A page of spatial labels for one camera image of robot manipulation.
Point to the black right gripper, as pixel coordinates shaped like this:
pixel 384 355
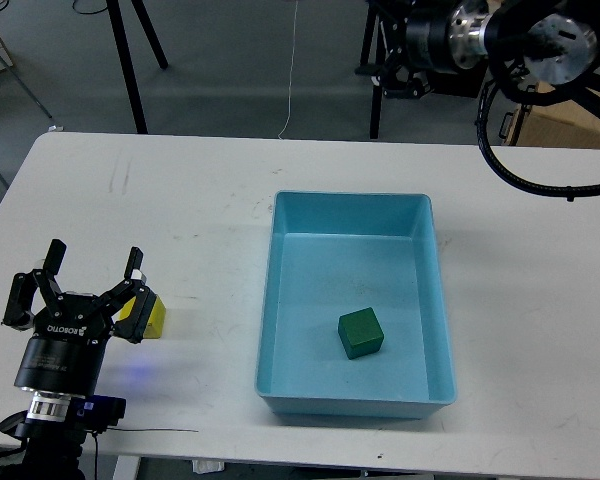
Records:
pixel 411 42

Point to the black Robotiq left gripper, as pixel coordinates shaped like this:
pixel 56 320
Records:
pixel 66 351

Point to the yellow wooden block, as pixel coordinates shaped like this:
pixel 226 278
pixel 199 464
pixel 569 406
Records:
pixel 154 327

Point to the green wooden block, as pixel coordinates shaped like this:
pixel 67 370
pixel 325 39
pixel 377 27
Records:
pixel 360 333

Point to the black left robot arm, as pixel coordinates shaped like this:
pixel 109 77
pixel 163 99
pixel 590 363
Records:
pixel 45 441

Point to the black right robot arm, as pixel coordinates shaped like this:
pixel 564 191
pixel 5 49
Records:
pixel 539 53

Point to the light blue plastic box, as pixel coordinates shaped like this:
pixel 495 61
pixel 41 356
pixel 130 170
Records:
pixel 335 253

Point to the black right stand legs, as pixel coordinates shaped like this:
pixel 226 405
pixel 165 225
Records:
pixel 372 57

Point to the black stand legs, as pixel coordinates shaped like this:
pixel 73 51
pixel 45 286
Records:
pixel 125 58
pixel 372 57

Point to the light wooden cabinet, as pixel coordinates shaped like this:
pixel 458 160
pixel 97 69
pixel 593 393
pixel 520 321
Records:
pixel 563 125

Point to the black left stand legs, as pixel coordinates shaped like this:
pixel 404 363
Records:
pixel 125 58

